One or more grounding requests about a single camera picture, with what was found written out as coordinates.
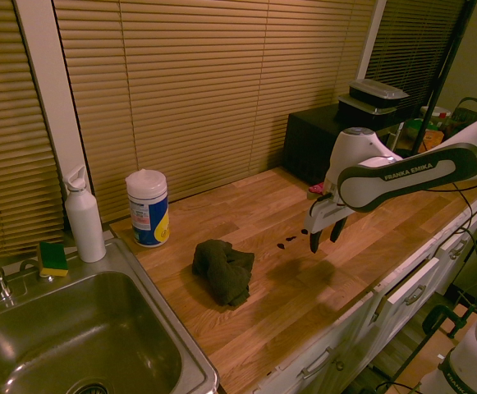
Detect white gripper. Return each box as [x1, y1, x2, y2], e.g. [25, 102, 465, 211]
[303, 192, 352, 254]

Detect dark green cloth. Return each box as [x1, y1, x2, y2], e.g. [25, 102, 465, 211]
[191, 239, 256, 308]

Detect black steel microwave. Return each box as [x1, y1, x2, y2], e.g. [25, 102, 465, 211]
[282, 107, 406, 186]

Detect white open drawer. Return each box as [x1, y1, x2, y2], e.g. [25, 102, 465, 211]
[385, 257, 443, 305]

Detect white kitchen cabinet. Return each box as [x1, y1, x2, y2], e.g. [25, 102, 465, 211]
[258, 180, 477, 394]

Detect black lidded food container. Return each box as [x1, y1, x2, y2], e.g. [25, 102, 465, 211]
[347, 79, 410, 108]
[337, 93, 399, 123]

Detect orange box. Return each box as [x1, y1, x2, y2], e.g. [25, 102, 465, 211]
[422, 129, 445, 153]

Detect black clamp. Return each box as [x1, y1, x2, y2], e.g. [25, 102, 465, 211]
[421, 303, 477, 340]

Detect disinfecting wipes canister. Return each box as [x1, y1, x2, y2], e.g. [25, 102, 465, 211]
[125, 167, 171, 249]

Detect wide tan window blind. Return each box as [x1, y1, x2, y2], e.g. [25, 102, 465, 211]
[53, 0, 377, 225]

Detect dark shaded window blind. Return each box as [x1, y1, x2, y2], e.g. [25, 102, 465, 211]
[365, 0, 467, 120]

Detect white water bottle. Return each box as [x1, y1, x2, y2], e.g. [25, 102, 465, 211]
[63, 165, 107, 263]

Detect stainless steel sink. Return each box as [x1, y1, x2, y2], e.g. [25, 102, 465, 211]
[0, 237, 221, 394]

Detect yellow green sponge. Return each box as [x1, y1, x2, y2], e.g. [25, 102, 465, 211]
[37, 241, 69, 279]

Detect narrow tan window blind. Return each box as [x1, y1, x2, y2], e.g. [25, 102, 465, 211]
[0, 0, 65, 260]

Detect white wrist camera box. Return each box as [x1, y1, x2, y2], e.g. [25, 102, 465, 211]
[308, 180, 340, 204]

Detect open drawer metal handle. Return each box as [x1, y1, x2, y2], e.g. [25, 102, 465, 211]
[404, 284, 427, 307]

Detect curved metal cabinet handle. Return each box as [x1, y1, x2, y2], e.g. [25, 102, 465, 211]
[449, 240, 470, 261]
[300, 346, 333, 381]

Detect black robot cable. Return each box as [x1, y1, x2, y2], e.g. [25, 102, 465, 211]
[426, 178, 477, 300]

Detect black metal stand frame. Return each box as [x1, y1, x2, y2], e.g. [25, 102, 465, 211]
[385, 332, 456, 394]

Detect black wire basket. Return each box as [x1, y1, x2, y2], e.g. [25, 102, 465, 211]
[447, 97, 477, 139]

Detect black camera stand pole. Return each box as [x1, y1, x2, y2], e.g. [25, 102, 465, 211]
[410, 0, 477, 155]

